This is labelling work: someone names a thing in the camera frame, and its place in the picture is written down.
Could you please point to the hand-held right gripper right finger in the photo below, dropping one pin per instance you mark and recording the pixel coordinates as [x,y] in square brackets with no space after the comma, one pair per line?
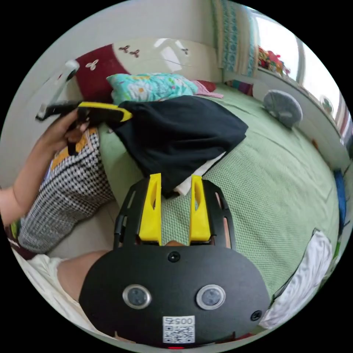
[200,220]

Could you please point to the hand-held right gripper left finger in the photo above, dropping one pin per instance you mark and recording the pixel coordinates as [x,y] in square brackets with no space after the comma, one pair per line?
[151,218]

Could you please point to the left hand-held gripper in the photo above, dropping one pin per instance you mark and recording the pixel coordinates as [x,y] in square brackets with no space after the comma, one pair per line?
[96,115]

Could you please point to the black short sleeve shirt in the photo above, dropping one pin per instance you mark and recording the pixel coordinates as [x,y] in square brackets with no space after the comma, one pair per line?
[179,132]

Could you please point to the person's left forearm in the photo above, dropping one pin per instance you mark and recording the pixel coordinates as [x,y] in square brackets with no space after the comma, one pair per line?
[23,179]

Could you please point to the person's left hand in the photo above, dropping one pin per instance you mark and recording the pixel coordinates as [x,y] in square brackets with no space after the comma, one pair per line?
[59,129]

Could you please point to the teal floral pillow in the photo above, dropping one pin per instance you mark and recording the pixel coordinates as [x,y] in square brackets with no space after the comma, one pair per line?
[151,86]

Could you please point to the white folded garment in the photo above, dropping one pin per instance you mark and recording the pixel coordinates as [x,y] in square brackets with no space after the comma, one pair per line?
[205,171]

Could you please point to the bed with green quilt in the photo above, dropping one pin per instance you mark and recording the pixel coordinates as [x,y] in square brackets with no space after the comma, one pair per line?
[262,187]

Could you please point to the black and white checkered cloth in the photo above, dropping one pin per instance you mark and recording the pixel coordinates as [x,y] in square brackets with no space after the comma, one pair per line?
[69,193]

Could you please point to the pink and red cloth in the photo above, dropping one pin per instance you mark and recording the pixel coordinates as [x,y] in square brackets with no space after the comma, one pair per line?
[206,87]

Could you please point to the person's body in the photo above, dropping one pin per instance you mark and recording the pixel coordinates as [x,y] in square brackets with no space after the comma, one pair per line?
[69,273]

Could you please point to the white cloth with dark edge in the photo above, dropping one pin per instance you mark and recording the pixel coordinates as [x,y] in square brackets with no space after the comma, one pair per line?
[303,275]

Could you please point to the grey round cushion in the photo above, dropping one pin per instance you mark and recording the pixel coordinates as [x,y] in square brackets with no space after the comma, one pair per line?
[284,107]

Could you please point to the blue bag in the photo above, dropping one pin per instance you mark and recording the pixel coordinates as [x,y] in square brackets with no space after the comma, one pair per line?
[340,198]

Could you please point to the teal patterned curtain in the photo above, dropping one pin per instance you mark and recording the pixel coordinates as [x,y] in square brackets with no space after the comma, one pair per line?
[234,35]

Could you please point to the colourful flower bunch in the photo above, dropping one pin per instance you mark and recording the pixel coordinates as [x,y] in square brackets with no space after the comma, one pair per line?
[271,60]

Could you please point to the window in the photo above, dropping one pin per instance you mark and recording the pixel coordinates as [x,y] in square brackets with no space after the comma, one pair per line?
[278,35]

